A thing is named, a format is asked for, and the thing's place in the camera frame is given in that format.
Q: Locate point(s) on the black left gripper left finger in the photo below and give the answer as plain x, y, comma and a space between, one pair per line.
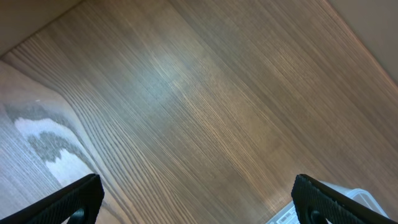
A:
78, 202

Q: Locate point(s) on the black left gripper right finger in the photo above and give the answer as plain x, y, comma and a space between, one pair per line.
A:
316, 203

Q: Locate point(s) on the clear plastic container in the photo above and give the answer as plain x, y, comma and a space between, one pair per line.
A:
288, 214

